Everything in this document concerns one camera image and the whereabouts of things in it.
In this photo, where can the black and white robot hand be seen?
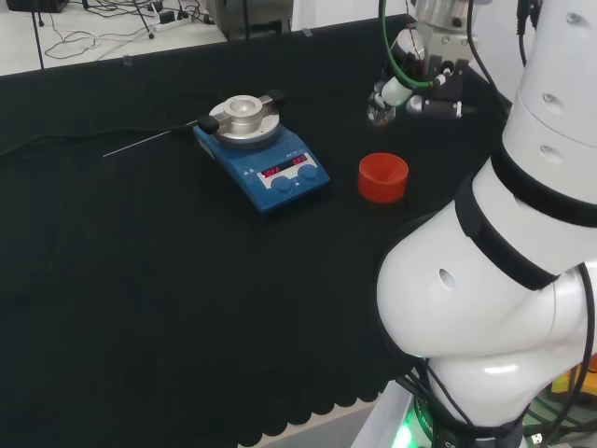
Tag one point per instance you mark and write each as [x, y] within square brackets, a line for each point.
[443, 44]

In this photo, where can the clear glass round-bottom flask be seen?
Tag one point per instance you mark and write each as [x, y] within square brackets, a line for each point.
[379, 112]

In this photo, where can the heater with blue base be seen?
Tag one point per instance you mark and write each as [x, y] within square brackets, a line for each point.
[275, 163]

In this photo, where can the grey metal cabinet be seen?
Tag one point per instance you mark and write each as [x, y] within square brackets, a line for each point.
[256, 18]

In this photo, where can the white power strip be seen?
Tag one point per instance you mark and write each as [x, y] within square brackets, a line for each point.
[173, 25]

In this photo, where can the thin metal probe rod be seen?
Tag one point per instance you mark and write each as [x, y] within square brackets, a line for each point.
[140, 144]

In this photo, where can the yellow stop button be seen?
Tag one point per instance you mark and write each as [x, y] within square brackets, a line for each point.
[566, 380]

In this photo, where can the black bench cloth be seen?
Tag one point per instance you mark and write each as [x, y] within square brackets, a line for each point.
[140, 280]

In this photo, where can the black tripod pole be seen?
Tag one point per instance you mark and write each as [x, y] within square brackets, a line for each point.
[39, 37]

